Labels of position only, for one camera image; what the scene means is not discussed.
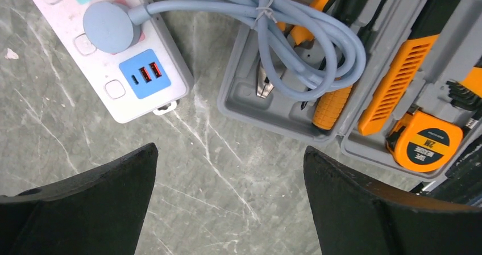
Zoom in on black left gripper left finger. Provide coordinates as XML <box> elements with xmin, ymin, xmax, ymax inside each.
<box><xmin>1</xmin><ymin>143</ymin><xmax>158</xmax><ymax>254</ymax></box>

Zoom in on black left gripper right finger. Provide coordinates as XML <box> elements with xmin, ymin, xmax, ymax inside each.
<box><xmin>303</xmin><ymin>146</ymin><xmax>481</xmax><ymax>254</ymax></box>

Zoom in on grey tool case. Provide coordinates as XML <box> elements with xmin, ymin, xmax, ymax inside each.
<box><xmin>217</xmin><ymin>0</ymin><xmax>482</xmax><ymax>182</ymax></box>

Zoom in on white long power strip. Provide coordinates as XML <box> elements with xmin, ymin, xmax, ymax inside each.
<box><xmin>33</xmin><ymin>0</ymin><xmax>194</xmax><ymax>123</ymax></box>

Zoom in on light blue cable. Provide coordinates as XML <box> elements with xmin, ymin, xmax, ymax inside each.
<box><xmin>144</xmin><ymin>0</ymin><xmax>367</xmax><ymax>102</ymax></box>

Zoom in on light blue round plug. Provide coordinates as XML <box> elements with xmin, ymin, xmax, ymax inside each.
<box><xmin>82</xmin><ymin>1</ymin><xmax>151</xmax><ymax>53</ymax></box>

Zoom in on orange tape measure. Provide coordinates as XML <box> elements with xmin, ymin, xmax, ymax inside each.
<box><xmin>385</xmin><ymin>110</ymin><xmax>463</xmax><ymax>173</ymax></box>

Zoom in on orange utility knife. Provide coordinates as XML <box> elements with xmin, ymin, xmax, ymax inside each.
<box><xmin>358</xmin><ymin>35</ymin><xmax>439</xmax><ymax>136</ymax></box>

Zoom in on orange handled pliers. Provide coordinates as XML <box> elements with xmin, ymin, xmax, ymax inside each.
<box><xmin>256</xmin><ymin>0</ymin><xmax>340</xmax><ymax>99</ymax></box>

